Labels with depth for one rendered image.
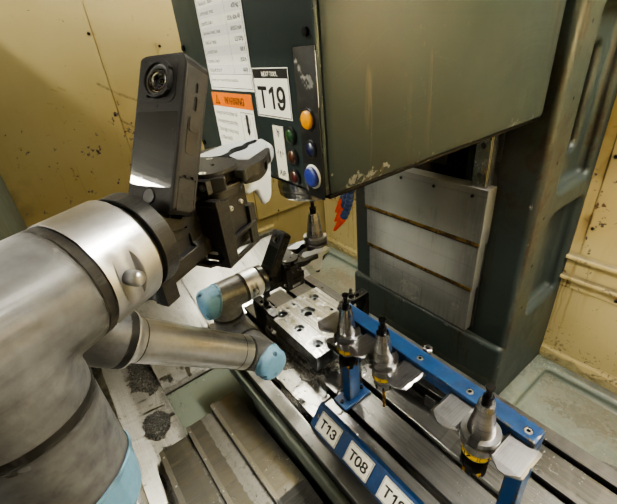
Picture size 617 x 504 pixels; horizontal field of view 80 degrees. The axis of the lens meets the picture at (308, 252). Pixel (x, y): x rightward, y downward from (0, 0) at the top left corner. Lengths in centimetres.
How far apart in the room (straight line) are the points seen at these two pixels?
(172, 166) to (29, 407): 16
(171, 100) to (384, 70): 36
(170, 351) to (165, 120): 48
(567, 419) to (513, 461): 97
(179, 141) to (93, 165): 149
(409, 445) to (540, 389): 79
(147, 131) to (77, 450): 20
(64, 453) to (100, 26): 163
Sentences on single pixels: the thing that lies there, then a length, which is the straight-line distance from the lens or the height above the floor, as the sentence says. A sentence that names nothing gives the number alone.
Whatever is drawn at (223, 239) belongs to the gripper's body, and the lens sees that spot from 31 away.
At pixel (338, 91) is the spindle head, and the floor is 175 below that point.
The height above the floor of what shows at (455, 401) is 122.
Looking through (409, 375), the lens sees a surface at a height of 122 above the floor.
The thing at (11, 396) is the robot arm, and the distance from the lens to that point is 22.
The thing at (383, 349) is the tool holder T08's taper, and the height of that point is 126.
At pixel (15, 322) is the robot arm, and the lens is 21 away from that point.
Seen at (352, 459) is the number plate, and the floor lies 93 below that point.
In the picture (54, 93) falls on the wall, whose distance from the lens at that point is 173.
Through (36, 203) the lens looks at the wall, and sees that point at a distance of 178.
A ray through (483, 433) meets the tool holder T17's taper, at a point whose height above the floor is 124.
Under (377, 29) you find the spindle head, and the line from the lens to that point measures 57.
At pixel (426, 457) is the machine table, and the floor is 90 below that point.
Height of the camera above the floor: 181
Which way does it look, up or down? 30 degrees down
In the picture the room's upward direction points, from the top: 6 degrees counter-clockwise
